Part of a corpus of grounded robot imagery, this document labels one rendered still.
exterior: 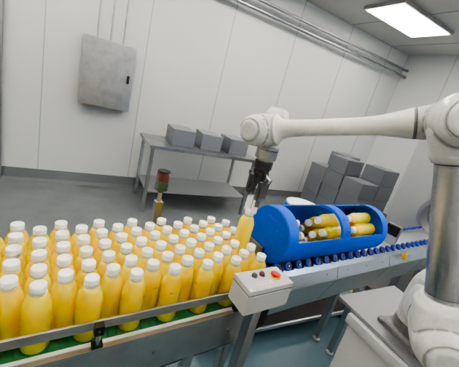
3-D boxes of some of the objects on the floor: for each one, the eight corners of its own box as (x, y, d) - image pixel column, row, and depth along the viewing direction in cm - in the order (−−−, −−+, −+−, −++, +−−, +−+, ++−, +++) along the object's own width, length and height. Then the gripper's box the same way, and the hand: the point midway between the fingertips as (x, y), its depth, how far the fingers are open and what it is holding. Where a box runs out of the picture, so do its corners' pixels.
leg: (219, 384, 174) (245, 302, 156) (211, 387, 170) (237, 304, 152) (215, 375, 178) (240, 295, 160) (207, 379, 175) (232, 297, 157)
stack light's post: (132, 365, 171) (164, 202, 139) (125, 368, 169) (156, 202, 137) (130, 360, 174) (161, 199, 142) (124, 362, 172) (153, 199, 140)
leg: (320, 340, 229) (348, 277, 211) (316, 342, 226) (344, 277, 208) (315, 335, 233) (342, 271, 216) (310, 336, 230) (337, 273, 212)
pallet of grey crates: (373, 237, 492) (401, 173, 458) (342, 237, 454) (370, 168, 420) (324, 207, 592) (344, 153, 558) (296, 205, 553) (315, 147, 519)
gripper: (284, 167, 111) (267, 220, 117) (259, 154, 124) (245, 203, 130) (270, 165, 106) (253, 221, 113) (246, 153, 119) (232, 203, 126)
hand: (251, 204), depth 121 cm, fingers closed on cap, 4 cm apart
